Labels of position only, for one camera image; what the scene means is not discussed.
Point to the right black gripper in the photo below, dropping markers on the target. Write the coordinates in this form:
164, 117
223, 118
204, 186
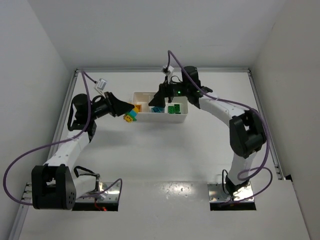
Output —
166, 91

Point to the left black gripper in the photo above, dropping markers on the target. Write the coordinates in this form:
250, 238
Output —
110, 104

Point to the blue curved lego brick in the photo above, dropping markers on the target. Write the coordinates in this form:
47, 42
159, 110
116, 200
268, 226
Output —
155, 109

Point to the yellow face lego piece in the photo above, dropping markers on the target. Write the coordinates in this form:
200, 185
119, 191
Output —
128, 119

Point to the small blue lego brick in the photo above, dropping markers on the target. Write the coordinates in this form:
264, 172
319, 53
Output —
133, 113

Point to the green rectangular lego brick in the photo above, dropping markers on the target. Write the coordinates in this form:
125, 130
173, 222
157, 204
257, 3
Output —
171, 109

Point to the yellow curved lego brick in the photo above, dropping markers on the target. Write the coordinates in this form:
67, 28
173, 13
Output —
139, 107

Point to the small green lego brick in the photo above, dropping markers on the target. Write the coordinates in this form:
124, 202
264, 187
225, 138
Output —
177, 108

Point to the blue rectangular lego brick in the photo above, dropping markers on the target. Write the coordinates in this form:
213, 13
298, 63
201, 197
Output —
161, 109

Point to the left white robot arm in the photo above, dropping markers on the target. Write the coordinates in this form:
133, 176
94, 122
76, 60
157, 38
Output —
56, 184

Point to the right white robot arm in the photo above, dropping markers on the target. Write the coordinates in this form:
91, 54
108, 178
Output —
246, 132

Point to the white three-compartment tray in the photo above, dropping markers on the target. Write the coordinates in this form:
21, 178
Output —
147, 116

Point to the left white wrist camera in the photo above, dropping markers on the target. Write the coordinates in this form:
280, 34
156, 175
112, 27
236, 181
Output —
100, 86

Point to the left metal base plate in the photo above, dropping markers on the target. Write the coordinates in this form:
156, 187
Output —
111, 196

